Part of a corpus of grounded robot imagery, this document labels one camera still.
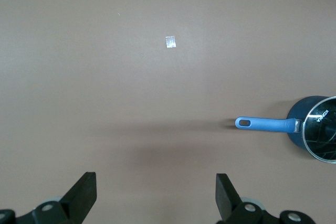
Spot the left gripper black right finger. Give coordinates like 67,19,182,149
215,173,317,224

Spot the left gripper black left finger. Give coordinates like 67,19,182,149
0,172,98,224

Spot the glass lid blue knob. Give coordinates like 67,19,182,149
301,95,336,164

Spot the dark blue saucepan blue handle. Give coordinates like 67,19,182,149
235,95,336,164

